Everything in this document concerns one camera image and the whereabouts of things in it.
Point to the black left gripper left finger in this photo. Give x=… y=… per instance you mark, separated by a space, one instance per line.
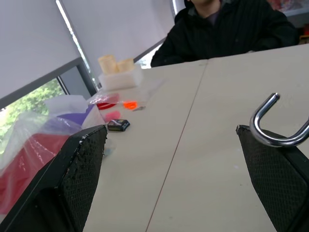
x=79 y=169

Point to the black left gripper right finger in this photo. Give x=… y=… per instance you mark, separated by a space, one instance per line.
x=277 y=178

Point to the silver metal hook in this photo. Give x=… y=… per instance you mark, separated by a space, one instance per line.
x=259 y=120

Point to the purple box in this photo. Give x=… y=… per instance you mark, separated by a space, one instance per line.
x=73 y=118

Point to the clear plastic bag, red contents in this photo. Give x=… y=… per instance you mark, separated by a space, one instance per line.
x=31 y=149

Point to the small black packet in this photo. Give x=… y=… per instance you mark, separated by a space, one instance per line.
x=118 y=125

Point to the clear bag with red item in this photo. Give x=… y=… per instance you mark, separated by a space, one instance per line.
x=106 y=100

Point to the white plastic box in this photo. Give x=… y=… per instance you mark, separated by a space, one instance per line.
x=119 y=79

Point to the cream plastic cup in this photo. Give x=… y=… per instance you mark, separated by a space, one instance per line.
x=108 y=63
x=125 y=65

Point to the person in black jacket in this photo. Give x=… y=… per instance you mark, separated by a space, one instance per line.
x=224 y=31

